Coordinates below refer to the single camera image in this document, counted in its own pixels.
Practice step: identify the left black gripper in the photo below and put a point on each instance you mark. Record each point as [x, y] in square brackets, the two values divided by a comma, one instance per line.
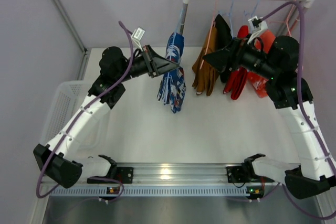
[150, 61]

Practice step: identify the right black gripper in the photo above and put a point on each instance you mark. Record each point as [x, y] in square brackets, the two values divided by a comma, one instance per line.
[234, 54]

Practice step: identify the brown mustard trousers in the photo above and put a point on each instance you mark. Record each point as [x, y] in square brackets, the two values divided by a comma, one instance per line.
[205, 78]

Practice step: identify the blue white patterned trousers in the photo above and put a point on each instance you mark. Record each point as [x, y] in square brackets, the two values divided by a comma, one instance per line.
[172, 86]

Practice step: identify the pink hanger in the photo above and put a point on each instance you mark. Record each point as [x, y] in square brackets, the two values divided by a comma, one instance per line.
[209, 33]
[285, 28]

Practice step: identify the light blue wire hanger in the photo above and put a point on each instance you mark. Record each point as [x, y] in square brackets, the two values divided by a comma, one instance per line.
[181, 24]

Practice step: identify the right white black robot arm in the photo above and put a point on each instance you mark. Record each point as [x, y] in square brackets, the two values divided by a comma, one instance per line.
[293, 99]

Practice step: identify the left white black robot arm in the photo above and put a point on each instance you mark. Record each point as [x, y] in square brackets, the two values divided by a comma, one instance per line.
[57, 159]

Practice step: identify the red trousers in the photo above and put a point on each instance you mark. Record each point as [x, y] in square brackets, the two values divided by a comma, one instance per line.
[236, 82]

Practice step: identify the black trousers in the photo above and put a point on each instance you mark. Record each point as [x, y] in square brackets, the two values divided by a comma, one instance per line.
[224, 37]

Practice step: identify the orange white patterned trousers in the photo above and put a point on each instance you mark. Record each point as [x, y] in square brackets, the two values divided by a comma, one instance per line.
[255, 80]

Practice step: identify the white plastic basket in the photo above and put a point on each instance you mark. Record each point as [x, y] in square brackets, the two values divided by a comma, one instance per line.
[67, 100]

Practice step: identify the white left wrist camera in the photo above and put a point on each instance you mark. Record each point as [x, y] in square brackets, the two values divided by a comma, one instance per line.
[137, 36]

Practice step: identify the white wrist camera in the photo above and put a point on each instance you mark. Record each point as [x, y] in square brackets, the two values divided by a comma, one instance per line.
[137, 36]
[257, 27]

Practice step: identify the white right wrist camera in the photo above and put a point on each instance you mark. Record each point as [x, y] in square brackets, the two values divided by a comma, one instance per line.
[257, 27]

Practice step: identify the aluminium mounting rail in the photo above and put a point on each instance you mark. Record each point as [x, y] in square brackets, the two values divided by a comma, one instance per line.
[183, 172]

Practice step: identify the grey slotted cable duct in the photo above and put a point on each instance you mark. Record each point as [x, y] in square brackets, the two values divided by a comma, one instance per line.
[160, 191]

